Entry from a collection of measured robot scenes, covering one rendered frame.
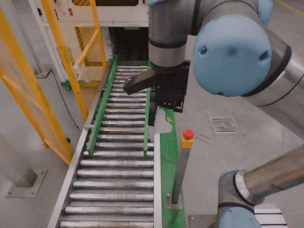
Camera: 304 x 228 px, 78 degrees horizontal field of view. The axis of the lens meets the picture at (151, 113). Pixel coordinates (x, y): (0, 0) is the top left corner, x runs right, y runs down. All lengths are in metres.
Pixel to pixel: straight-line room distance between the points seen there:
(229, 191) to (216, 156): 1.65
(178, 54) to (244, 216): 0.52
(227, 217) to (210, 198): 1.43
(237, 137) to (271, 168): 2.01
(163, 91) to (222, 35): 0.26
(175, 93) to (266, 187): 0.40
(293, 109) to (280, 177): 0.39
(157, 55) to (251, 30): 0.21
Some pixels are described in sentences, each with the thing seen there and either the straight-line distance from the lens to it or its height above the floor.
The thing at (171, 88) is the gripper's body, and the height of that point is 1.62.
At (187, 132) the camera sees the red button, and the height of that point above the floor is 1.04.
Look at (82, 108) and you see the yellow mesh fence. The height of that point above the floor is 0.63.
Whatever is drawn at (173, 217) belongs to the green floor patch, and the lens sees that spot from 1.97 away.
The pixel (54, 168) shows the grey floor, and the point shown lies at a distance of 2.42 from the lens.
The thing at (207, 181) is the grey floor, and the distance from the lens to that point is 2.17.
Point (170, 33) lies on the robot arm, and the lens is 0.35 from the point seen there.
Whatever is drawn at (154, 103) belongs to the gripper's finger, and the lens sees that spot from 0.43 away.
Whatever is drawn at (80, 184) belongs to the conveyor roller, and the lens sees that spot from 1.56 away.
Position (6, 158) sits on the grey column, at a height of 0.53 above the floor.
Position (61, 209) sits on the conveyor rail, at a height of 0.59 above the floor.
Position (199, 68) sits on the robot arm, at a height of 1.78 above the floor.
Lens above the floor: 1.88
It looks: 44 degrees down
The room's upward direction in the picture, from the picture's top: straight up
